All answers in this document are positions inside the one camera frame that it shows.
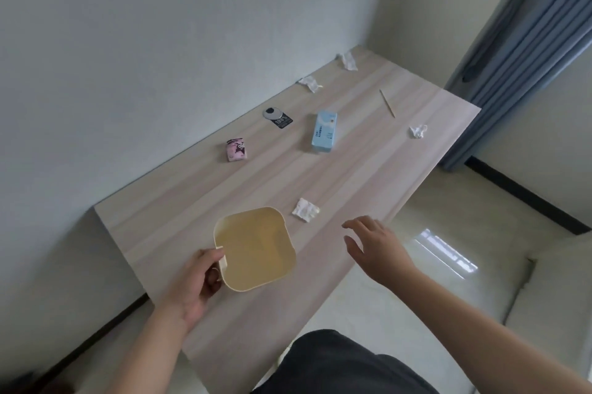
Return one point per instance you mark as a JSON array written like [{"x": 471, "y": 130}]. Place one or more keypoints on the person's right hand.
[{"x": 381, "y": 250}]

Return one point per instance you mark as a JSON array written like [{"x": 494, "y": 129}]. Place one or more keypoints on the person's left hand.
[{"x": 192, "y": 285}]

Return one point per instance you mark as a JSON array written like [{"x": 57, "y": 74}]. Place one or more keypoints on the person's left thumb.
[{"x": 212, "y": 255}]

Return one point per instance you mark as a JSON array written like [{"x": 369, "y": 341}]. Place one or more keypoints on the person's right thumb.
[{"x": 354, "y": 248}]

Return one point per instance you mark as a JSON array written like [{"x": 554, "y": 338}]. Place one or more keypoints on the beige square plastic bin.
[{"x": 256, "y": 250}]

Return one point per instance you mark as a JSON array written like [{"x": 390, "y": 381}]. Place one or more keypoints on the person's right forearm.
[{"x": 481, "y": 333}]

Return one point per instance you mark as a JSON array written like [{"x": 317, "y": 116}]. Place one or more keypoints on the person's left forearm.
[{"x": 138, "y": 352}]

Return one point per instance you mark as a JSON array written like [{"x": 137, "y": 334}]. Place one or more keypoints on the crumpled white tissue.
[
  {"x": 348, "y": 60},
  {"x": 305, "y": 210},
  {"x": 418, "y": 131},
  {"x": 310, "y": 82}
]

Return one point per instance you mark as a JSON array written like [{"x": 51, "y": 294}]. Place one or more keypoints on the pink and black small pouch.
[{"x": 236, "y": 150}]

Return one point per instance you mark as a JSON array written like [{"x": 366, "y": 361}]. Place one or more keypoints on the person's dark trousers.
[{"x": 342, "y": 363}]

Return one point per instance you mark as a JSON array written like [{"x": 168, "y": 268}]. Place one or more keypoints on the light blue tissue pack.
[{"x": 324, "y": 131}]

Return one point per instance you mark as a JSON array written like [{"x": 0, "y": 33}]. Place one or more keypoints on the wooden stick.
[{"x": 387, "y": 103}]

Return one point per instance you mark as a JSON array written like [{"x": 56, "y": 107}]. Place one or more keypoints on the black tag with round mirror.
[{"x": 276, "y": 116}]

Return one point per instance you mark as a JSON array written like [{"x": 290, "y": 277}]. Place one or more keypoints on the white sofa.
[{"x": 550, "y": 296}]

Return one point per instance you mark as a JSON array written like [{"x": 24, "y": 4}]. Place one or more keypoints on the grey-blue curtain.
[{"x": 522, "y": 51}]

